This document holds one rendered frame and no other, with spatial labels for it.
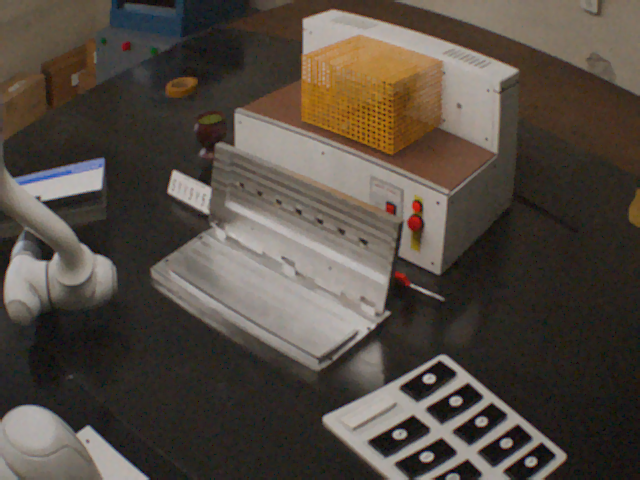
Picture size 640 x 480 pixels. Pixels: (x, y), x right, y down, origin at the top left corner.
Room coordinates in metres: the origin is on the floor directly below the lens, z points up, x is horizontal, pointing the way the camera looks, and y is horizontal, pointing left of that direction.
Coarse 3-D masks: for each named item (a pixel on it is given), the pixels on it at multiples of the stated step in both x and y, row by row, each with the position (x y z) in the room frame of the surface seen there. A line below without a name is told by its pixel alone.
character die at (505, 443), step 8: (512, 432) 0.81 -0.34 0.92; (520, 432) 0.81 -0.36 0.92; (496, 440) 0.80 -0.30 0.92; (504, 440) 0.79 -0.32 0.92; (512, 440) 0.79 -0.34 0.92; (520, 440) 0.78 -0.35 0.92; (528, 440) 0.78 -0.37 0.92; (480, 448) 0.78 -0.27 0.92; (488, 448) 0.78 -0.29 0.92; (496, 448) 0.77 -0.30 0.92; (504, 448) 0.77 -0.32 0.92; (512, 448) 0.77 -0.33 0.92; (488, 456) 0.76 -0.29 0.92; (496, 456) 0.75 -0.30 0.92; (504, 456) 0.75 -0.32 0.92
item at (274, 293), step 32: (192, 256) 1.33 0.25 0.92; (224, 256) 1.33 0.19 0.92; (256, 256) 1.34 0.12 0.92; (224, 288) 1.23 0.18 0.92; (256, 288) 1.24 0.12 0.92; (288, 288) 1.24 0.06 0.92; (320, 288) 1.24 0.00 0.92; (224, 320) 1.15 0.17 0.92; (256, 320) 1.14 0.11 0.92; (288, 320) 1.15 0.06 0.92; (320, 320) 1.15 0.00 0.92; (352, 320) 1.15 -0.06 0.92; (384, 320) 1.15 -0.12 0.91; (288, 352) 1.06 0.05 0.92; (320, 352) 1.06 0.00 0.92
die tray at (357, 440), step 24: (432, 360) 1.04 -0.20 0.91; (456, 384) 0.97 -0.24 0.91; (480, 384) 0.96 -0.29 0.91; (408, 408) 0.91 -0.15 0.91; (480, 408) 0.89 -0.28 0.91; (504, 408) 0.88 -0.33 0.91; (336, 432) 0.86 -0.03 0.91; (360, 432) 0.86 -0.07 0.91; (432, 432) 0.85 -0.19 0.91; (504, 432) 0.82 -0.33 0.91; (528, 432) 0.81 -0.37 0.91; (360, 456) 0.80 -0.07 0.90; (456, 456) 0.78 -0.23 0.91; (480, 456) 0.77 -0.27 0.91
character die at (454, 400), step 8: (464, 384) 0.95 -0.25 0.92; (456, 392) 0.94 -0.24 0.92; (464, 392) 0.93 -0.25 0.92; (472, 392) 0.93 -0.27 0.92; (440, 400) 0.92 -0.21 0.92; (448, 400) 0.91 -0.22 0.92; (456, 400) 0.91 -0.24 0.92; (464, 400) 0.91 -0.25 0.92; (472, 400) 0.91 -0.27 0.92; (480, 400) 0.91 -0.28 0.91; (432, 408) 0.90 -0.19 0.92; (440, 408) 0.90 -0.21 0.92; (448, 408) 0.89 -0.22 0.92; (456, 408) 0.90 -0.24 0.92; (464, 408) 0.89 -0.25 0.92; (432, 416) 0.89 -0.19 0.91; (440, 416) 0.88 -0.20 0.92; (448, 416) 0.87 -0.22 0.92
